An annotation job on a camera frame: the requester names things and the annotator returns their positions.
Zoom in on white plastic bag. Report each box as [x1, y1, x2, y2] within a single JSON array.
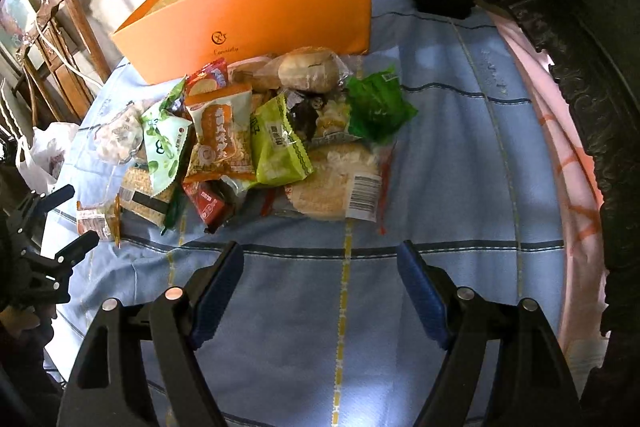
[[15, 122, 79, 194]]

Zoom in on round bread in wrapper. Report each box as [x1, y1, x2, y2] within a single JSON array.
[[255, 46, 352, 94]]

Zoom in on orange cardboard box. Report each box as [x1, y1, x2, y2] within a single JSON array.
[[112, 0, 372, 84]]

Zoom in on brown wooden chair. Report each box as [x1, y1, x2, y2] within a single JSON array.
[[16, 0, 112, 124]]

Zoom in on clear bag of puffed snacks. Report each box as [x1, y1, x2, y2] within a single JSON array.
[[93, 103, 143, 165]]

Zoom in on small orange cracker packet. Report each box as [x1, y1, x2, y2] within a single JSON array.
[[76, 196, 120, 247]]

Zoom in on round rice cracker pack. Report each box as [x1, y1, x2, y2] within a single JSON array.
[[264, 142, 395, 228]]

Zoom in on lime green snack bag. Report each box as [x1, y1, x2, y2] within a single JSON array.
[[250, 94, 314, 186]]

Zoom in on blue plaid tablecloth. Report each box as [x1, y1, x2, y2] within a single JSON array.
[[48, 0, 565, 426]]

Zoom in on white cable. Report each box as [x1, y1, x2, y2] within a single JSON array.
[[31, 18, 104, 84]]

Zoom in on pink cloth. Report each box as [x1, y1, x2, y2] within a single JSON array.
[[490, 13, 608, 392]]

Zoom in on orange white biscuit bag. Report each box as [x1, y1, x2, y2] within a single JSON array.
[[184, 83, 255, 183]]

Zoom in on red apple snack packet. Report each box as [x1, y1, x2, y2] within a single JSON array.
[[184, 57, 228, 96]]

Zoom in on green snack packet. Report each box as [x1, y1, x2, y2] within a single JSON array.
[[346, 67, 418, 144]]

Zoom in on white green pea snack bag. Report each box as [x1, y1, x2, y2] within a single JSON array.
[[141, 77, 192, 196]]

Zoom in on cartoon clear snack bag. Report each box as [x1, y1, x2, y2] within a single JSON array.
[[283, 90, 359, 150]]

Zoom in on cracker pack with black band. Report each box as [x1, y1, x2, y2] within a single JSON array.
[[118, 165, 178, 230]]

